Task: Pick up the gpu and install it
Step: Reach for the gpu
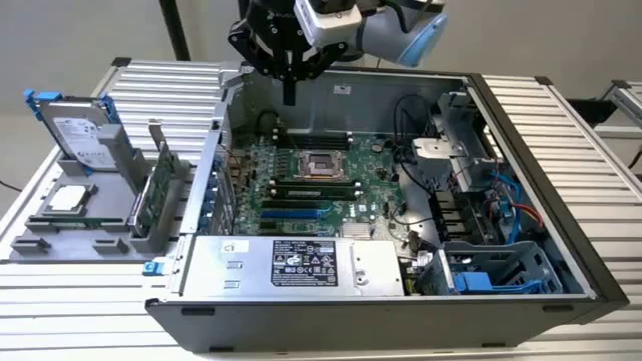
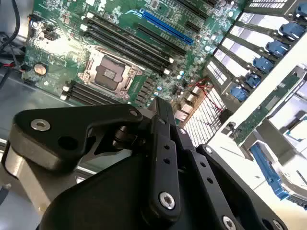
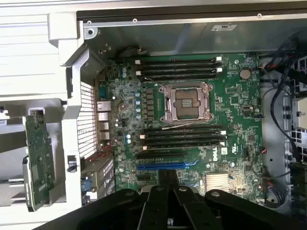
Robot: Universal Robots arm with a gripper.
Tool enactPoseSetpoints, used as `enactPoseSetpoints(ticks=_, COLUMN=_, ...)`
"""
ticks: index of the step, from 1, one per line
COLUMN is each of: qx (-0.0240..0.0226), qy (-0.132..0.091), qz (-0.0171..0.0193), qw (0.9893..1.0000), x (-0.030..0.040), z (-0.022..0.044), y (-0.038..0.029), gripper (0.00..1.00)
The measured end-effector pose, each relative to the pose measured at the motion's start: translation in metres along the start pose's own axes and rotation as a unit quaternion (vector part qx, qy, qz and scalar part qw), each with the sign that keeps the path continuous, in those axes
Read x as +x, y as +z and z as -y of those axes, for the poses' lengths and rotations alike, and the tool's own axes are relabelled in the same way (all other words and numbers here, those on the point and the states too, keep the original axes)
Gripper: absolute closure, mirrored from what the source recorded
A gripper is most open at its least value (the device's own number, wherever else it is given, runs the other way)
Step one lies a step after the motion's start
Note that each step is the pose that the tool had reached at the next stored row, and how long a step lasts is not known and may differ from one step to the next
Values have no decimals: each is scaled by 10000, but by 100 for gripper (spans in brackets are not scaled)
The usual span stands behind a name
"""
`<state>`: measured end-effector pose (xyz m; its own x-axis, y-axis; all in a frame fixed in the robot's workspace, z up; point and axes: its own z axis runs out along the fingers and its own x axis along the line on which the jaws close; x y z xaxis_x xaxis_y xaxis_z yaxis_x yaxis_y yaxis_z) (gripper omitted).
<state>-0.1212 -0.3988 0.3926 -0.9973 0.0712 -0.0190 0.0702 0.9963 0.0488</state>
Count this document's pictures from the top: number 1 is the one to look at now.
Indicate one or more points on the metal drive bracket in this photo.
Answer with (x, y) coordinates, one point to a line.
(437, 148)

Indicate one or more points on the black table bracket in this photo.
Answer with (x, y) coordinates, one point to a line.
(592, 111)

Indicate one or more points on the grey disk bay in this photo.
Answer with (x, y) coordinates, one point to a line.
(503, 252)

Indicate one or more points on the silver finned heat sink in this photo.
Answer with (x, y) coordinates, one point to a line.
(357, 230)

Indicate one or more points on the silver CPU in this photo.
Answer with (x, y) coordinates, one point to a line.
(68, 197)

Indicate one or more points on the grey parts rack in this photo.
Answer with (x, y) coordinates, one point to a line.
(116, 203)

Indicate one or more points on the green motherboard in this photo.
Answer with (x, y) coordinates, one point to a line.
(374, 188)

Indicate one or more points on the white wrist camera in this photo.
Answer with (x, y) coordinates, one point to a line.
(326, 22)

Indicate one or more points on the silver coin battery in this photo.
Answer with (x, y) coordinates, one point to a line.
(377, 146)

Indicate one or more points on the black expansion slot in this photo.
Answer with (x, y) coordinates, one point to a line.
(292, 205)

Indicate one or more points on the blue expansion slot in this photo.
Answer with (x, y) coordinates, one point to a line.
(292, 216)

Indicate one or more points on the black stand pole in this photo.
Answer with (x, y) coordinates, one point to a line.
(176, 30)

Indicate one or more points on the blue case latch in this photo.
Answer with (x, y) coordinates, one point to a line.
(150, 269)

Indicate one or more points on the green RAM stick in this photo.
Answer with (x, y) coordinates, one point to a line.
(312, 192)
(76, 222)

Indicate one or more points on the open black PC case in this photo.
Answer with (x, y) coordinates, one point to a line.
(352, 327)

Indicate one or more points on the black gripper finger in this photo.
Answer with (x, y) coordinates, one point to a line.
(329, 60)
(246, 41)

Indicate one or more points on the green graphics card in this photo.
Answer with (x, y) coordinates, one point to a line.
(158, 188)

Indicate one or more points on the blue disk bay clip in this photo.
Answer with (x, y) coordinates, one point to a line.
(472, 282)

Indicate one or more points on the black table corner cap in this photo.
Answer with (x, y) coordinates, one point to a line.
(122, 62)
(543, 80)

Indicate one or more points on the metal slat side table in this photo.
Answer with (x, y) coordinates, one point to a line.
(627, 97)

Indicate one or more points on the CPU socket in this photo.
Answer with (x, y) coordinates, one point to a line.
(321, 163)

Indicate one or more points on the hard disk in blue carrier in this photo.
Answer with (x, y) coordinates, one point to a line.
(76, 128)

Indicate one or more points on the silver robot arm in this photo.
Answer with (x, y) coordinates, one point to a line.
(387, 34)

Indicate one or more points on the silver power supply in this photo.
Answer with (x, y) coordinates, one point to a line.
(252, 270)

